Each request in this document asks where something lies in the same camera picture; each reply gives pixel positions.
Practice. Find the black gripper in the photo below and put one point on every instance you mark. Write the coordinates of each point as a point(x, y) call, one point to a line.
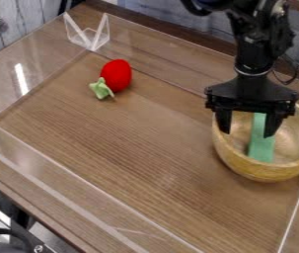
point(252, 94)

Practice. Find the clear acrylic enclosure wall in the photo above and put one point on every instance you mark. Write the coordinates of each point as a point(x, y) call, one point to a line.
point(119, 173)

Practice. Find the green rectangular block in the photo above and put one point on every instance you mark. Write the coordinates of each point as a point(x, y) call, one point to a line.
point(261, 148)

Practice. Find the red plush strawberry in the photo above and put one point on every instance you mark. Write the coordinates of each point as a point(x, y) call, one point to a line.
point(114, 80)

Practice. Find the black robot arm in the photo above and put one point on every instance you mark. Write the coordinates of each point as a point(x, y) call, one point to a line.
point(264, 36)

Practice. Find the light wooden bowl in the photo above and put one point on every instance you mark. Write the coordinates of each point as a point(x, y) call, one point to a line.
point(233, 147)

